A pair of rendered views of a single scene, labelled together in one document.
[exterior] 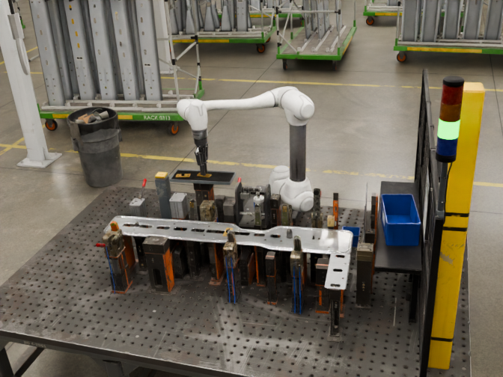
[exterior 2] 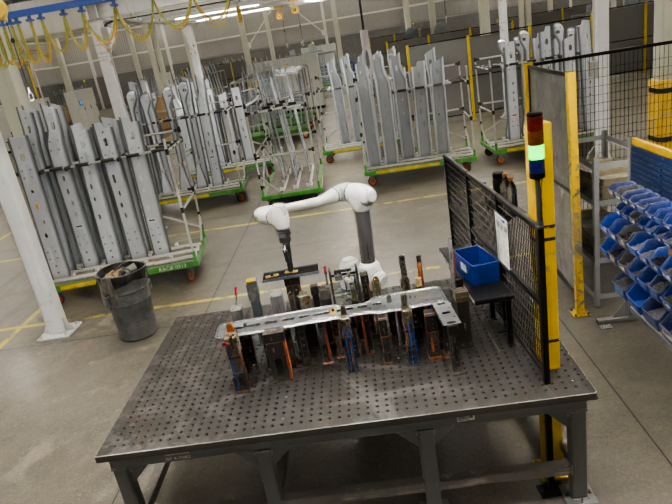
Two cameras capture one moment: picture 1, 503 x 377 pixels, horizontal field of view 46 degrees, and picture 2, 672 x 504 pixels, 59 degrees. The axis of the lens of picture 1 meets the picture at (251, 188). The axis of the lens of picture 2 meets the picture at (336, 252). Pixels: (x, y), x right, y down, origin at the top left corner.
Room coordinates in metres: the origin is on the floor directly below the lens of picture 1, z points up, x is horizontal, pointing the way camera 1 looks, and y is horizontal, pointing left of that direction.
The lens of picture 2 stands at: (-0.36, 0.89, 2.53)
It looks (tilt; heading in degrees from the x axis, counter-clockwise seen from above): 20 degrees down; 345
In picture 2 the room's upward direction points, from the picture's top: 10 degrees counter-clockwise
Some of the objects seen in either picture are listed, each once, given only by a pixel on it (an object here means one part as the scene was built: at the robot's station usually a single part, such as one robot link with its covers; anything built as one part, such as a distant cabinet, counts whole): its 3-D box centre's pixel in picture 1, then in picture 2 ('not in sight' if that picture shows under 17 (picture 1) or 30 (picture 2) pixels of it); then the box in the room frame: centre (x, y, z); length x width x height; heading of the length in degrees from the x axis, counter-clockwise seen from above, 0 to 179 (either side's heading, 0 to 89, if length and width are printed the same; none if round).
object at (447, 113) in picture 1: (450, 110); (535, 137); (1.88, -0.69, 1.97); 0.07 x 0.07 x 0.06
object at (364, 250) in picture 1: (364, 276); (462, 317); (2.44, -0.54, 0.88); 0.08 x 0.08 x 0.36; 75
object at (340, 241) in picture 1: (224, 233); (329, 313); (2.75, 0.16, 1.00); 1.38 x 0.22 x 0.02; 75
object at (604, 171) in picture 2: not in sight; (600, 215); (3.82, -2.69, 0.65); 1.00 x 0.50 x 1.30; 161
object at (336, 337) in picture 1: (334, 310); (453, 347); (2.23, -0.36, 0.84); 0.11 x 0.06 x 0.29; 165
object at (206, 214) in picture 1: (209, 232); (309, 320); (2.94, 0.26, 0.89); 0.13 x 0.11 x 0.38; 165
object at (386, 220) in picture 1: (399, 218); (476, 265); (2.62, -0.75, 1.10); 0.30 x 0.17 x 0.13; 173
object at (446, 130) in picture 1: (448, 127); (536, 151); (1.88, -0.69, 1.90); 0.07 x 0.07 x 0.06
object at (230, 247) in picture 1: (232, 271); (348, 342); (2.57, 0.13, 0.87); 0.12 x 0.09 x 0.35; 165
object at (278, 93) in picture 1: (285, 96); (344, 191); (3.39, -0.24, 1.53); 0.18 x 0.14 x 0.13; 117
